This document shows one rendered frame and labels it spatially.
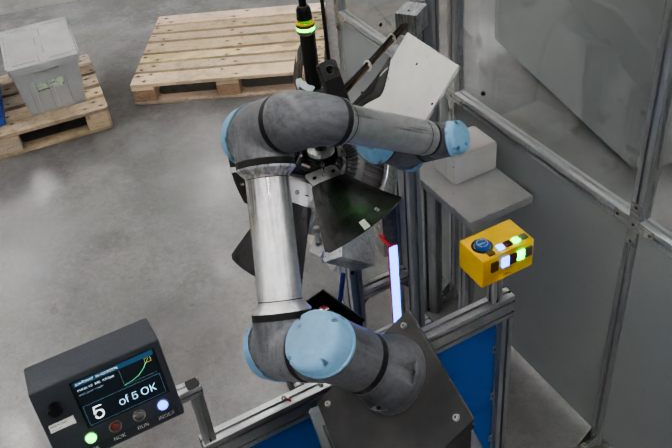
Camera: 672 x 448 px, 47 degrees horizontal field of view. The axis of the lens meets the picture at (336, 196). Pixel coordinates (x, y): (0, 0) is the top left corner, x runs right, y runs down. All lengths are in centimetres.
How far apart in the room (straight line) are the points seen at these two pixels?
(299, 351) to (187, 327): 206
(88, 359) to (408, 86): 117
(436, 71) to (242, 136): 86
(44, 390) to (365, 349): 63
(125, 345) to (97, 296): 207
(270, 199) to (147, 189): 282
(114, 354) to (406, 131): 73
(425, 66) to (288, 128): 90
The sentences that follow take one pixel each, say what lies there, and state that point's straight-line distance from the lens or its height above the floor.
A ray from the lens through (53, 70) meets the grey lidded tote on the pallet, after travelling 481.
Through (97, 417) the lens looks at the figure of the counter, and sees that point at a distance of 167.
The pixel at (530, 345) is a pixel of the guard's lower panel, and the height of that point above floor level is 15.
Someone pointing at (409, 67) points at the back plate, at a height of 130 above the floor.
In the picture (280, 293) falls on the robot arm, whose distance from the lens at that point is 147.
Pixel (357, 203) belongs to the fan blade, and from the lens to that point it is 194.
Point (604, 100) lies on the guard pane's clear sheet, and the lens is 219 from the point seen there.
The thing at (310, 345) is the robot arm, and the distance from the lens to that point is 136.
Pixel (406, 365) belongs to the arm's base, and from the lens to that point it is 145.
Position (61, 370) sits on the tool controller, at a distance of 165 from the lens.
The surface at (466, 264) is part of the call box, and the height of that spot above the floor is 102.
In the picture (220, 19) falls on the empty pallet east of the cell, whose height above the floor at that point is 14.
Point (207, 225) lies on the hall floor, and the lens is 391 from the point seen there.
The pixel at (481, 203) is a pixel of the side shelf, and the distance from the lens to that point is 247.
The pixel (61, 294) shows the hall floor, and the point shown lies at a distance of 379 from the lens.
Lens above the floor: 239
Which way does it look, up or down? 37 degrees down
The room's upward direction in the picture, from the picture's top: 7 degrees counter-clockwise
